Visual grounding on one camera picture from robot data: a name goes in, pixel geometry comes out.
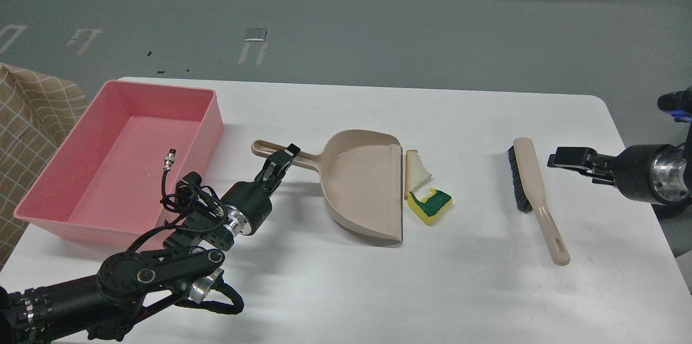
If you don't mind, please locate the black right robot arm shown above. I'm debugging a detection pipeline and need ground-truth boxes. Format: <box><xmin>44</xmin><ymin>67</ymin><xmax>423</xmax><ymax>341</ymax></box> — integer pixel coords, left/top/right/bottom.
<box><xmin>547</xmin><ymin>134</ymin><xmax>691</xmax><ymax>218</ymax></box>

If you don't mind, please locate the yellow green sponge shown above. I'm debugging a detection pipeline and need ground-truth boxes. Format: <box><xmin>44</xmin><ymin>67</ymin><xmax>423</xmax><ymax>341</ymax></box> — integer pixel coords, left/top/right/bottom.
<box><xmin>406</xmin><ymin>188</ymin><xmax>453</xmax><ymax>226</ymax></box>

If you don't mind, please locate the beige checkered cloth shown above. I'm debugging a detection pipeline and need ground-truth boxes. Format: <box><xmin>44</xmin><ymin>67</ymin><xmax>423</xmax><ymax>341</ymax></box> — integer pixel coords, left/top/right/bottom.
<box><xmin>1</xmin><ymin>63</ymin><xmax>88</xmax><ymax>267</ymax></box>

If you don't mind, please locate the beige plastic dustpan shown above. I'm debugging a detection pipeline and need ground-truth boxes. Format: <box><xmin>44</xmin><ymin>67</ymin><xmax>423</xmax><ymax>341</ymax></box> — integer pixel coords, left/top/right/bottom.
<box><xmin>251</xmin><ymin>129</ymin><xmax>405</xmax><ymax>245</ymax></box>

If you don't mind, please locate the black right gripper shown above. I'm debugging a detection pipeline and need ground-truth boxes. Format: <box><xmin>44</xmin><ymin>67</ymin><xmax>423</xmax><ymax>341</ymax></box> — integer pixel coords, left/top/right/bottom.
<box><xmin>547</xmin><ymin>144</ymin><xmax>673</xmax><ymax>204</ymax></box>

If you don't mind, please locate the beige hand brush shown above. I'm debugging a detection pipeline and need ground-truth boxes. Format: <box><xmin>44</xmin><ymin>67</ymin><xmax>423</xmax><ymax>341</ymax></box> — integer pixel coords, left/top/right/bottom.
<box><xmin>507</xmin><ymin>137</ymin><xmax>571</xmax><ymax>267</ymax></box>

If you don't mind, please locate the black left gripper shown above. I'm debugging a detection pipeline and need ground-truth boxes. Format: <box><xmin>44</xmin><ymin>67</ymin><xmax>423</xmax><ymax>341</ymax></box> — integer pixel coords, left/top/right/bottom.
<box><xmin>221</xmin><ymin>144</ymin><xmax>301</xmax><ymax>235</ymax></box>

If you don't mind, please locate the pink plastic bin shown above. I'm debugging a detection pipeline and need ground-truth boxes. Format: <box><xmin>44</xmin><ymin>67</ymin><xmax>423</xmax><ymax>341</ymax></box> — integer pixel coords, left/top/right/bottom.
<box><xmin>14</xmin><ymin>81</ymin><xmax>223</xmax><ymax>248</ymax></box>

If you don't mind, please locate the triangular bread slice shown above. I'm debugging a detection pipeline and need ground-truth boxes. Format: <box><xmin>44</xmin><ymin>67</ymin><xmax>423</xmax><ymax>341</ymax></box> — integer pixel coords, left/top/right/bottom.
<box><xmin>403</xmin><ymin>149</ymin><xmax>432</xmax><ymax>200</ymax></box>

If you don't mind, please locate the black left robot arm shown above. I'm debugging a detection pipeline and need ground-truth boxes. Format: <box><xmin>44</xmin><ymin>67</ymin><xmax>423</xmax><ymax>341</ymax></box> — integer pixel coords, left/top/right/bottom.
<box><xmin>2</xmin><ymin>144</ymin><xmax>301</xmax><ymax>343</ymax></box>

